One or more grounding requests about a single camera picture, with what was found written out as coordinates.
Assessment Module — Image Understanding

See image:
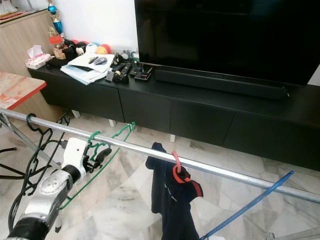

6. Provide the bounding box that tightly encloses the green plastic hanger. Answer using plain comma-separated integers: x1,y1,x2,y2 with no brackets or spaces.
60,121,137,211

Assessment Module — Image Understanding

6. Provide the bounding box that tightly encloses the red plastic hanger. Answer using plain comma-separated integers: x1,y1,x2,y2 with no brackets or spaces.
171,151,191,185

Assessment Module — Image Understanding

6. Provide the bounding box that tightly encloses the navy shirt with red trim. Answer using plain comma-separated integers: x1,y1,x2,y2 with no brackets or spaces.
145,142,204,240

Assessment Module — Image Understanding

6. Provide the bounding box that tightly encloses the black plastic hanger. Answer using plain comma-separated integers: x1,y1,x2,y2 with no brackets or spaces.
20,112,66,196

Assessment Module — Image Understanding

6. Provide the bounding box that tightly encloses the blue plastic hanger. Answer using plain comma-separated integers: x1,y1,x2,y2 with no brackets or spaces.
200,171,295,240

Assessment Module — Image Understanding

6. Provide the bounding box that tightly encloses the stack of papers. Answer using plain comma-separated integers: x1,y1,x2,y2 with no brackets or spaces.
60,52,115,86

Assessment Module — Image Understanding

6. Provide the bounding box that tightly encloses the black remote control holder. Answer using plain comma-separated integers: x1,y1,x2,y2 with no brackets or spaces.
111,57,132,84

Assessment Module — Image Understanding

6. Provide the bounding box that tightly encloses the small black display box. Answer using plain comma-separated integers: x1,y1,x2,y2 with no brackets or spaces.
134,66,154,82

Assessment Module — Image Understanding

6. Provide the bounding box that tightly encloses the marble pattern folding table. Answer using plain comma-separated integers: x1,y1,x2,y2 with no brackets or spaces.
0,71,49,181

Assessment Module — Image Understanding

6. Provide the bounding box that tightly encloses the black TV cabinet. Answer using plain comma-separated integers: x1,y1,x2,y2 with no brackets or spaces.
27,62,320,161

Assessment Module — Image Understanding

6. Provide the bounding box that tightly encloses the pink tissue pack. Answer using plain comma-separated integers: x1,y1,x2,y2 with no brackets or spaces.
25,45,52,70

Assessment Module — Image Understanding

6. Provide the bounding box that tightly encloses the red lid jar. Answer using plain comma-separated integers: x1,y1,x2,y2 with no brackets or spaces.
48,35,65,61

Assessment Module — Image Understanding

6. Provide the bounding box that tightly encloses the wooden sideboard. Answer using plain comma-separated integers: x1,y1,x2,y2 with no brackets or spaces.
0,7,66,81

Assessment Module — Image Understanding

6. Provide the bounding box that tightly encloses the metal clothes rack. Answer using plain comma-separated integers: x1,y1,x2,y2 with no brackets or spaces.
0,106,320,240

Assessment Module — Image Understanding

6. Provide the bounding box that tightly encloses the blue gold trophy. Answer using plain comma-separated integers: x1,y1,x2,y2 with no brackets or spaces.
46,0,65,37

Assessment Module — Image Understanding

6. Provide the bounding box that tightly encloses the black soundbar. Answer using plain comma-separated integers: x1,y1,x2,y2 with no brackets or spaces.
154,69,291,101

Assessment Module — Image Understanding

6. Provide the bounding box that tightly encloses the black television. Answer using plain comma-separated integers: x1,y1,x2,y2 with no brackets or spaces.
134,0,320,86

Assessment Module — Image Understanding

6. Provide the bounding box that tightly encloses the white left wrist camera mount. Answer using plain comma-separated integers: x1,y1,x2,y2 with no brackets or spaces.
61,137,91,174

